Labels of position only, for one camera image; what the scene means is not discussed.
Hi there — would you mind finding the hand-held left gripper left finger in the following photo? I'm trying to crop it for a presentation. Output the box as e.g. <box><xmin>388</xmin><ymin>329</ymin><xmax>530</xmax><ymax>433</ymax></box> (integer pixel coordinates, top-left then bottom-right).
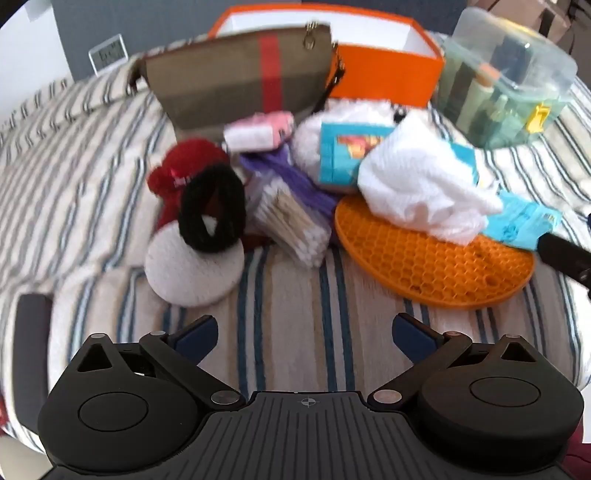
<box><xmin>76</xmin><ymin>315</ymin><xmax>245</xmax><ymax>411</ymax></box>

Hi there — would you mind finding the orange cardboard box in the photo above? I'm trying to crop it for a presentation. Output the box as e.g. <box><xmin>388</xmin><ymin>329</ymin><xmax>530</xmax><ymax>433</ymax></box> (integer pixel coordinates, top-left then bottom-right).
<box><xmin>208</xmin><ymin>7</ymin><xmax>446</xmax><ymax>109</ymax></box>

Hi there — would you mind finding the purple cloth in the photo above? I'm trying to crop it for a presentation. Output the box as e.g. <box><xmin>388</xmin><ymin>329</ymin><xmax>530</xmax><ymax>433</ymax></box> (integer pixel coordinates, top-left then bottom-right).
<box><xmin>238</xmin><ymin>145</ymin><xmax>340</xmax><ymax>222</ymax></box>

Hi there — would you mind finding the white digital thermometer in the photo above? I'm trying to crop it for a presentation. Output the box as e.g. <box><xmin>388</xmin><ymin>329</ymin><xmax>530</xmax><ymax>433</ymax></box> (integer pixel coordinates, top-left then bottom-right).
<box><xmin>88</xmin><ymin>34</ymin><xmax>127</xmax><ymax>75</ymax></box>

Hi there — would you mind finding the olive bag with red stripe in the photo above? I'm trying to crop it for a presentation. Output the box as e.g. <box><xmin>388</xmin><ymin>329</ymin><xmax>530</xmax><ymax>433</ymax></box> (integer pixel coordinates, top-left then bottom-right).
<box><xmin>129</xmin><ymin>23</ymin><xmax>347</xmax><ymax>144</ymax></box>

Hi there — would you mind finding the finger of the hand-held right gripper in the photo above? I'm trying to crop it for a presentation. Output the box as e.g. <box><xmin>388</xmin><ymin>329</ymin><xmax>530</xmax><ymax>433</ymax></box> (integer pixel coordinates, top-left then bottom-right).
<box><xmin>538</xmin><ymin>233</ymin><xmax>591</xmax><ymax>296</ymax></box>

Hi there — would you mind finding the pink tissue pack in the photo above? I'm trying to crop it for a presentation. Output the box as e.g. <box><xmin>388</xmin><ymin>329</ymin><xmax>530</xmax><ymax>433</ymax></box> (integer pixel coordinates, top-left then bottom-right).
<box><xmin>224</xmin><ymin>113</ymin><xmax>296</xmax><ymax>151</ymax></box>

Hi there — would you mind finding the brown paper bag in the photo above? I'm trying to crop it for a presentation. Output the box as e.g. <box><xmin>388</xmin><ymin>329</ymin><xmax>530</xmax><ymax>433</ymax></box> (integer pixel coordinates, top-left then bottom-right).
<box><xmin>466</xmin><ymin>0</ymin><xmax>591</xmax><ymax>61</ymax></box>

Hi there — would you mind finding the teal packet with picture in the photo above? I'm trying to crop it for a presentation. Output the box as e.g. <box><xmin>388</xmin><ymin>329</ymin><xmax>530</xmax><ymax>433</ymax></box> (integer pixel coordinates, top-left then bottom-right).
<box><xmin>318</xmin><ymin>122</ymin><xmax>481</xmax><ymax>192</ymax></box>

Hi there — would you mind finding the white round pad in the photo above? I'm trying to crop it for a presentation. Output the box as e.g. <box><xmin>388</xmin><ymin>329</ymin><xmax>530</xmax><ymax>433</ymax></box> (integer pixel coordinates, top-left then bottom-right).
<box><xmin>144</xmin><ymin>222</ymin><xmax>245</xmax><ymax>306</ymax></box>

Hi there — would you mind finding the striped bed sheet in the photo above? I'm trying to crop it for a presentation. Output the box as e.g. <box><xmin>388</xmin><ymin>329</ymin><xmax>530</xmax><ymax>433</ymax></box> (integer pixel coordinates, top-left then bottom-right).
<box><xmin>0</xmin><ymin>28</ymin><xmax>591</xmax><ymax>462</ymax></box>

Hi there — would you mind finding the clear plastic storage container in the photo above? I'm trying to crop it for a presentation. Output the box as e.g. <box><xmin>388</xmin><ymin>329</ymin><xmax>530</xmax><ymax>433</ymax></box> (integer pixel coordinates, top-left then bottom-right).
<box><xmin>436</xmin><ymin>7</ymin><xmax>578</xmax><ymax>148</ymax></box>

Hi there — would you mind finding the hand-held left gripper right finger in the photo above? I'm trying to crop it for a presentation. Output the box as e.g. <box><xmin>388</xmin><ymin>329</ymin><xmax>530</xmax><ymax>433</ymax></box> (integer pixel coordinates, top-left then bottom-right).
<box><xmin>367</xmin><ymin>313</ymin><xmax>539</xmax><ymax>411</ymax></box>

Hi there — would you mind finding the orange silicone honeycomb mat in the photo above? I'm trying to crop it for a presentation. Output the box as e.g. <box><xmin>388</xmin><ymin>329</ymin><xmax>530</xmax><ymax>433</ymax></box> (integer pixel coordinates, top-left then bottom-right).
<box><xmin>335</xmin><ymin>191</ymin><xmax>536</xmax><ymax>310</ymax></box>

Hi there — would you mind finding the red plush toy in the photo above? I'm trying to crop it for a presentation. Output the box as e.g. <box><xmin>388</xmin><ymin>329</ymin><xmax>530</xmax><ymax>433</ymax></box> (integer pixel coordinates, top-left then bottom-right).
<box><xmin>147</xmin><ymin>138</ymin><xmax>232</xmax><ymax>232</ymax></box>

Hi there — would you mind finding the black fuzzy scrunchie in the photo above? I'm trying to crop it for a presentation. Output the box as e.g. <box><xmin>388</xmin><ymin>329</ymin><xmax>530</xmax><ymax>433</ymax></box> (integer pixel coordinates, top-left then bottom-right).
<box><xmin>179</xmin><ymin>165</ymin><xmax>247</xmax><ymax>253</ymax></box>

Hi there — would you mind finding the light grey felt panel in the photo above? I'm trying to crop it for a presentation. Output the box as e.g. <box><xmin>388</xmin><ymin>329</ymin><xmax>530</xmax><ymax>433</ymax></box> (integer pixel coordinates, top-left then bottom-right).
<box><xmin>53</xmin><ymin>0</ymin><xmax>303</xmax><ymax>81</ymax></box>

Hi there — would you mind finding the dark blue felt panel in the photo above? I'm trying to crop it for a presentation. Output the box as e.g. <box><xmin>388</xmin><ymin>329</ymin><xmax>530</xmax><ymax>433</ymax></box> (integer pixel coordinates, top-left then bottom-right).
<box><xmin>302</xmin><ymin>0</ymin><xmax>467</xmax><ymax>19</ymax></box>

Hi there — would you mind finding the light blue tissue packet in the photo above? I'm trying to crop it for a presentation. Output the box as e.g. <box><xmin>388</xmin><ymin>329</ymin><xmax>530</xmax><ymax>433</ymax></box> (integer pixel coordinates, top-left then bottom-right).
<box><xmin>485</xmin><ymin>191</ymin><xmax>561</xmax><ymax>252</ymax></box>

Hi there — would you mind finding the dark rounded bar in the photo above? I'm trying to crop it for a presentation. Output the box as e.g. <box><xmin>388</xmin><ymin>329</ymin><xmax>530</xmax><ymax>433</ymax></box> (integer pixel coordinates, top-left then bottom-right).
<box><xmin>14</xmin><ymin>293</ymin><xmax>54</xmax><ymax>398</ymax></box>

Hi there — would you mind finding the white plush toy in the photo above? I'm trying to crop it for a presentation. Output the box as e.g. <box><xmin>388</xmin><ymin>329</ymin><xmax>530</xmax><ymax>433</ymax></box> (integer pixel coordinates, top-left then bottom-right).
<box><xmin>291</xmin><ymin>99</ymin><xmax>411</xmax><ymax>183</ymax></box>

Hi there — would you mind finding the white towel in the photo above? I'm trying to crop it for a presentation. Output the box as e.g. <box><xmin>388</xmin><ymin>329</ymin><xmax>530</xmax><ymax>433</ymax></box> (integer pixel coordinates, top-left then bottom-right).
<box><xmin>358</xmin><ymin>111</ymin><xmax>504</xmax><ymax>245</ymax></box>

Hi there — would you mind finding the pack of cotton swabs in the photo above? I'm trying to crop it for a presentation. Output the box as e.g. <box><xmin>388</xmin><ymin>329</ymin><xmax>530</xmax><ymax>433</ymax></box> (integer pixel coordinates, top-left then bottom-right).
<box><xmin>247</xmin><ymin>180</ymin><xmax>331</xmax><ymax>268</ymax></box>

